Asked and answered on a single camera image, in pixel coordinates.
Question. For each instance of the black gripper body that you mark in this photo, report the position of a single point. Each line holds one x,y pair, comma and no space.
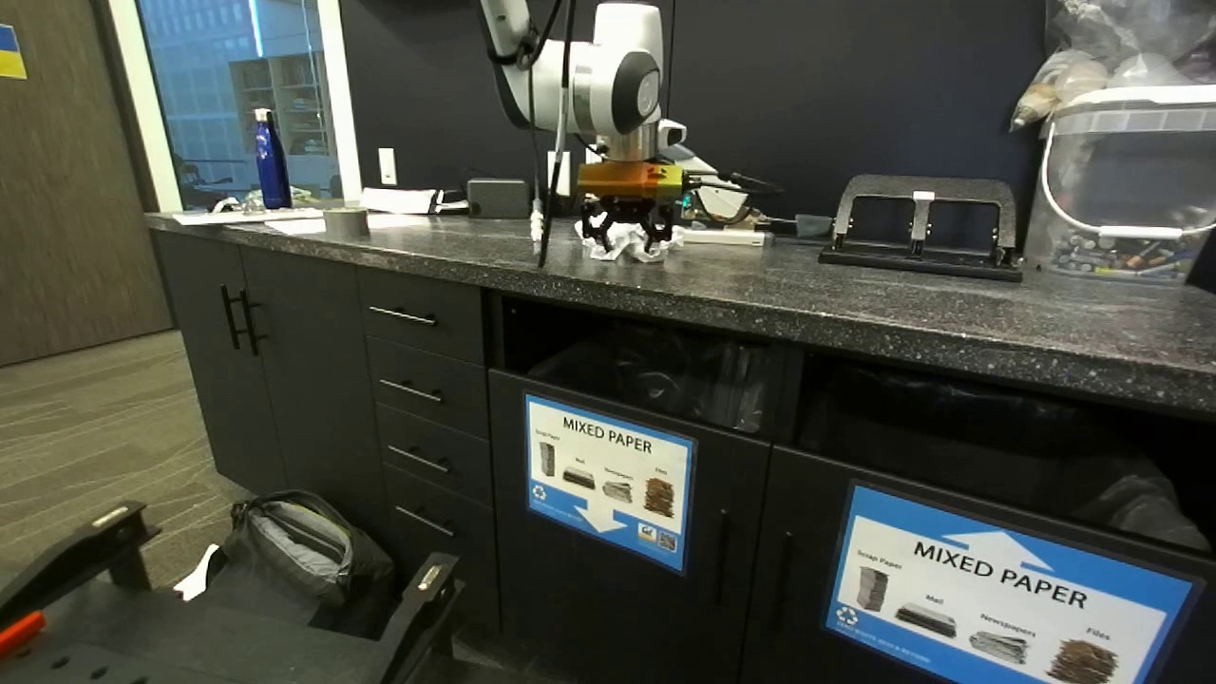
620,211

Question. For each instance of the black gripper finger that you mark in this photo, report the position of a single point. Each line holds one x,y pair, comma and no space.
598,234
659,234

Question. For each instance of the small white paper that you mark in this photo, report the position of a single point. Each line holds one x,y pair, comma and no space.
627,245

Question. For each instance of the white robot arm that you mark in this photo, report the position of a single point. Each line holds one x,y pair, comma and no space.
606,87

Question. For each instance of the left bin black liner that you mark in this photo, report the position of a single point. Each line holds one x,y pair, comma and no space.
721,382

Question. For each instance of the bin black liner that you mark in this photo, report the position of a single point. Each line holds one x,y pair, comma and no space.
1010,444
721,382

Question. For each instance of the clear plastic storage bin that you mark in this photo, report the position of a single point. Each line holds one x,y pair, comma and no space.
1127,184

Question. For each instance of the right bin black liner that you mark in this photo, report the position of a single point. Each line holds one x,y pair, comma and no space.
1010,444

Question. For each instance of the black power adapter box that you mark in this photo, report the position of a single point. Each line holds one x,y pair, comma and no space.
504,198

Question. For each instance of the white long box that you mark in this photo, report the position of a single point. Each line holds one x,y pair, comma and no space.
400,203

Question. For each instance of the grey tape roll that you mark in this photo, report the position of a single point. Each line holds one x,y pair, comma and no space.
347,220

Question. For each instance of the left mixed paper sign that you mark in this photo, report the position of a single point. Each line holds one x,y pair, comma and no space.
611,477

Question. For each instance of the mixed paper sign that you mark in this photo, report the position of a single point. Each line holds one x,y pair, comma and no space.
973,601
611,477

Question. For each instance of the black cabinet with drawers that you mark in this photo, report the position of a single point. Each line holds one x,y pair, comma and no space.
390,374

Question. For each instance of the black hole punch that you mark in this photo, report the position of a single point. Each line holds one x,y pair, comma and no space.
922,247

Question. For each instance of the blue water bottle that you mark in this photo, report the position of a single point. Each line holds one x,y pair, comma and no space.
271,159

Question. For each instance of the black grey backpack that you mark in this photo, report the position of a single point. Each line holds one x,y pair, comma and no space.
300,561

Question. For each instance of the right mixed paper sign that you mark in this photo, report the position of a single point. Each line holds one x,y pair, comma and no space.
973,601

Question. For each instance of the white paper on floor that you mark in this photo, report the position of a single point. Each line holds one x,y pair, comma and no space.
194,578

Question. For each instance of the black chair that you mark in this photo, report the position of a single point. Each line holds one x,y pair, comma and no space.
89,614

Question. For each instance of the white light switch plate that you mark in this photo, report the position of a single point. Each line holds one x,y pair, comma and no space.
386,159

